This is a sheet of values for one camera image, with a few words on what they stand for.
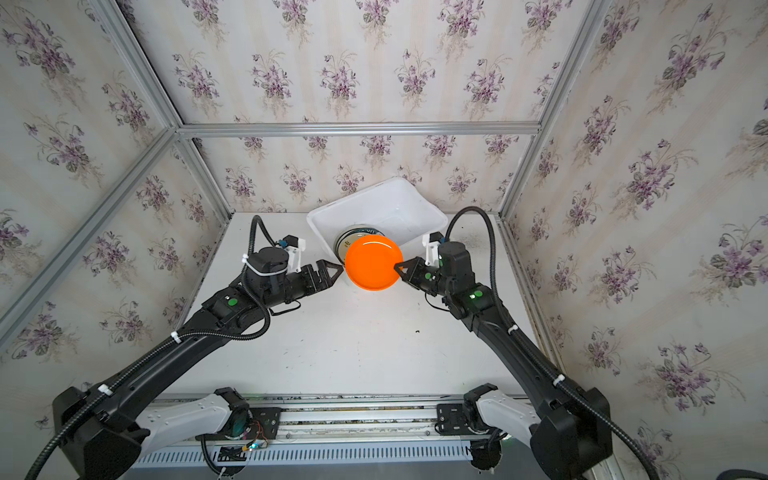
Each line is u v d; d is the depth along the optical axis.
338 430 0.73
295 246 0.67
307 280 0.64
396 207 1.19
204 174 1.05
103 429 0.37
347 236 1.05
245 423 0.68
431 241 0.70
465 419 0.73
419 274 0.66
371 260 0.75
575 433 0.38
